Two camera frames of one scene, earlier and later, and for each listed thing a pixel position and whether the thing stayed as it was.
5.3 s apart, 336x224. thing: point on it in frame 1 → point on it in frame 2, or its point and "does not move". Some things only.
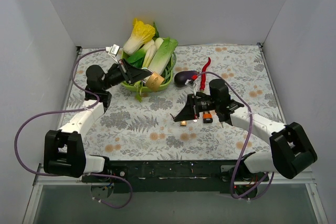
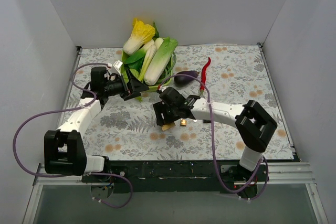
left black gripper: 126,72 → 128,87
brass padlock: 155,81 → 167,126
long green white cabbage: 162,55 does not move
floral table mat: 146,130 does not move
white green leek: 148,55 does not move
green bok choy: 136,60 does not move
